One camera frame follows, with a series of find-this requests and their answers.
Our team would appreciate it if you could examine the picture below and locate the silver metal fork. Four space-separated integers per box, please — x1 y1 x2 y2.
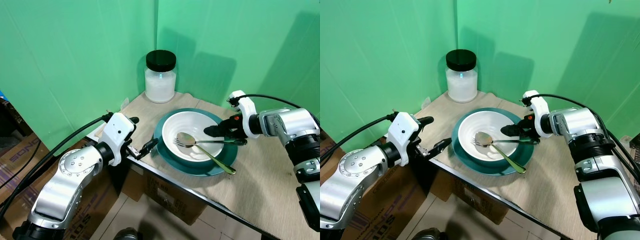
472 138 524 148
173 138 229 149

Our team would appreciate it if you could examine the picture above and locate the teal round plate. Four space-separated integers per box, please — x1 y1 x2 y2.
153 108 240 177
451 107 535 177

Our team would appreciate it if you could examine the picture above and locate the white ceramic bowl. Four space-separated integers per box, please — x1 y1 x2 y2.
161 111 227 164
458 110 521 163

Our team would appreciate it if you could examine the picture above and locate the black-lidded jar of white powder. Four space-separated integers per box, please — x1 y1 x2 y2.
445 49 478 104
144 50 177 104

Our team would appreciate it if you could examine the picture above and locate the brown cardboard box with label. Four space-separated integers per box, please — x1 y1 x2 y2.
429 166 512 225
122 164 209 226

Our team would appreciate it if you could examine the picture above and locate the brown cardboard box with print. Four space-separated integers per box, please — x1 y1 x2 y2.
350 164 427 240
62 167 122 240

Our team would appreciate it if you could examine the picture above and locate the flat printed cardboard box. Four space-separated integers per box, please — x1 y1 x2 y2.
320 136 352 167
0 132 57 202

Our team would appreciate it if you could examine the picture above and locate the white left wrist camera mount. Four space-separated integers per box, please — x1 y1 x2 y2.
102 112 136 167
387 112 422 166

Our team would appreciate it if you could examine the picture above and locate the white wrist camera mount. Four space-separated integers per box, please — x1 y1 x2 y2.
228 90 259 138
387 112 422 166
522 90 551 137
102 112 136 167

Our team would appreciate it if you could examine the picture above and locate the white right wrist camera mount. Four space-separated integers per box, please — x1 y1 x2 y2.
522 90 551 137
228 90 259 138

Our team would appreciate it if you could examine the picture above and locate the metal spoon with gold handle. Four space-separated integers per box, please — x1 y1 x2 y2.
474 131 528 175
176 131 237 176

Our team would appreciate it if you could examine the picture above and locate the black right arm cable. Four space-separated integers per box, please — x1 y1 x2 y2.
231 93 321 129
525 93 640 173

